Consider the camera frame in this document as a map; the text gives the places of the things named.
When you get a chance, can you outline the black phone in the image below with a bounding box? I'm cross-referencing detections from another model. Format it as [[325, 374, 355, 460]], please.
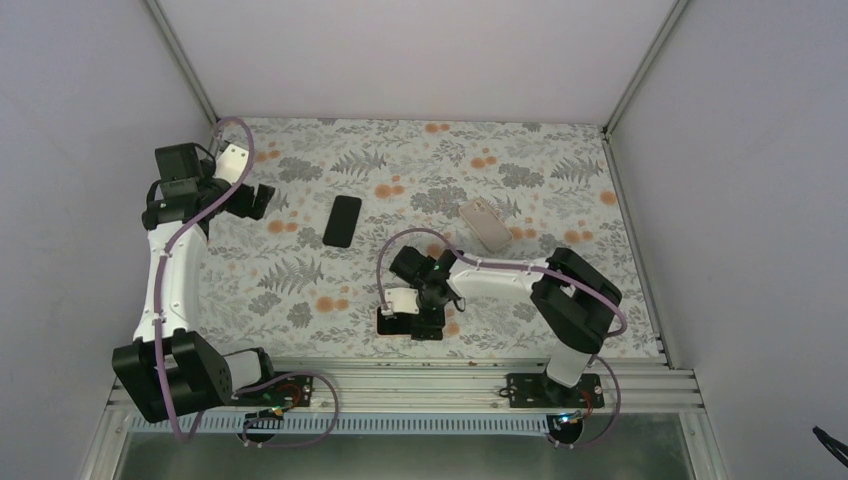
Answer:
[[322, 195, 362, 248]]

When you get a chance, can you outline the beige phone case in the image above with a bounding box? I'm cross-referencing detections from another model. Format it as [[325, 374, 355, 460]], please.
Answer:
[[458, 197, 514, 252]]

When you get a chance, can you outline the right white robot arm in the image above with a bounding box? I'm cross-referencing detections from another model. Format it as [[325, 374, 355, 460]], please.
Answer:
[[376, 246, 622, 407]]

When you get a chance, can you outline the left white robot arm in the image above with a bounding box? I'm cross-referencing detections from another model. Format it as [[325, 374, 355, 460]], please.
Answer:
[[112, 143, 279, 423]]

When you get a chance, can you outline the floral table mat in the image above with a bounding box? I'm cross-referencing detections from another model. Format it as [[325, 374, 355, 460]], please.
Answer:
[[196, 118, 659, 359]]

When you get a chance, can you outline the black object at corner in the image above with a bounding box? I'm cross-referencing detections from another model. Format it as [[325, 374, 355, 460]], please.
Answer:
[[812, 426, 848, 467]]

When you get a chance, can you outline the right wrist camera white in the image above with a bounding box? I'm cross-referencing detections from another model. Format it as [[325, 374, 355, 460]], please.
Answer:
[[380, 287, 420, 317]]

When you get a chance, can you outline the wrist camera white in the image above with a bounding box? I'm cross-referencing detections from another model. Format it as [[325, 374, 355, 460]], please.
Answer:
[[213, 143, 249, 184], [380, 287, 420, 317]]

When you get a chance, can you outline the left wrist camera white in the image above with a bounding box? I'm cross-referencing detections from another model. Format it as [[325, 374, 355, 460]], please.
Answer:
[[213, 143, 249, 184]]

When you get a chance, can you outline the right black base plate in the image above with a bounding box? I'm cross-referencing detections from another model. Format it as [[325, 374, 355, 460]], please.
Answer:
[[498, 373, 605, 409]]

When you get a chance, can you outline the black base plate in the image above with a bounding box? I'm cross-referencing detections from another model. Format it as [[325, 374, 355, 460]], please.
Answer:
[[229, 375, 314, 409], [498, 373, 605, 409]]

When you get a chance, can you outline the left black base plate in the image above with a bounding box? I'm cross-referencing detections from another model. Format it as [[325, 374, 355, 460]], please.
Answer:
[[229, 375, 314, 409]]

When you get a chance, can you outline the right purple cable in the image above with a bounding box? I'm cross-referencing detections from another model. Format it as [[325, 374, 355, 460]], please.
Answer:
[[375, 228, 629, 450]]

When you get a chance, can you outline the aluminium rail frame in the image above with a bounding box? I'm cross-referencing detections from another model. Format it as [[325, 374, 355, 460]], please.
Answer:
[[82, 359, 727, 479]]

